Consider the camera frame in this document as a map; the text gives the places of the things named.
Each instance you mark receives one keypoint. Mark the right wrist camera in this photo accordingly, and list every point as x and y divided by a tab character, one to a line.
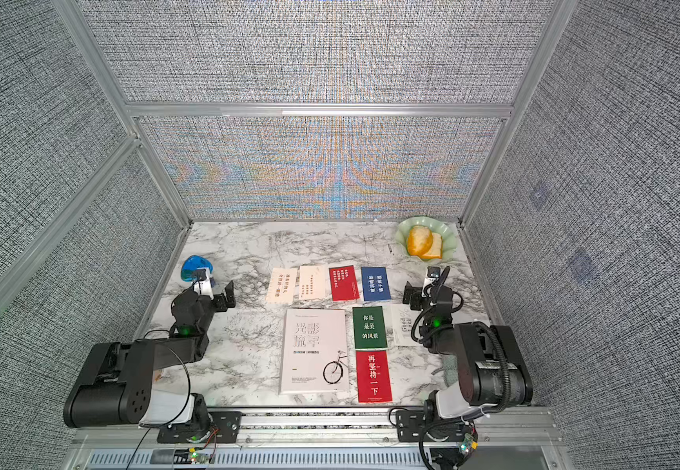
433	274

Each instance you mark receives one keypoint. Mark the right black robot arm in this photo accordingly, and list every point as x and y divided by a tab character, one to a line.
490	372

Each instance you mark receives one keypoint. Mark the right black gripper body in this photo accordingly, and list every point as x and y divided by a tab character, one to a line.
420	297

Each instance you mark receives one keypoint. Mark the green glass plate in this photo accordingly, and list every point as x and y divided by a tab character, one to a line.
450	242

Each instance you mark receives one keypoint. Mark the aluminium front rail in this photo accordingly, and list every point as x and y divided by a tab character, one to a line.
324	438

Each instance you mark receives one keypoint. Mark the white photo album book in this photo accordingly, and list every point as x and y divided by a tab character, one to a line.
315	352

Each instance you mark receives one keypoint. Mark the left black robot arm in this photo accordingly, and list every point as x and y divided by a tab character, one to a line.
115	383

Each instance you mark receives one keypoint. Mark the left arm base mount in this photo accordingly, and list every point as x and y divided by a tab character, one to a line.
222	426

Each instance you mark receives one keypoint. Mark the blue lidded cup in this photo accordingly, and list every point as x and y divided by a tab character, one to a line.
192	263

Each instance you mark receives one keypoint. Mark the bread piece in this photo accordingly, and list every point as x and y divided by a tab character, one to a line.
423	243

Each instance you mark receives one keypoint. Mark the large red card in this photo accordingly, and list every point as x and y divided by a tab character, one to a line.
373	377

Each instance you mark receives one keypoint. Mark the green card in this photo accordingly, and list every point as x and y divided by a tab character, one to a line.
369	328

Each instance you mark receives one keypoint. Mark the white card grey print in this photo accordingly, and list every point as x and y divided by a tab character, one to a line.
402	319

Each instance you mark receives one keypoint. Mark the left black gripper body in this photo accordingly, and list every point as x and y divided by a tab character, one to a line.
219	299

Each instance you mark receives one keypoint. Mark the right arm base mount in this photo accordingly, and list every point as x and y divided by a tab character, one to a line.
414	425

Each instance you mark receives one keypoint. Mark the dark red card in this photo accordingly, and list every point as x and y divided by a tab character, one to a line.
343	283

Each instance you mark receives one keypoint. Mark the blue card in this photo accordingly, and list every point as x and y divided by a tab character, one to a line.
375	284

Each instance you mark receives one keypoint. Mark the beige card red text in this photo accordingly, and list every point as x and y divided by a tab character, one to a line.
282	286

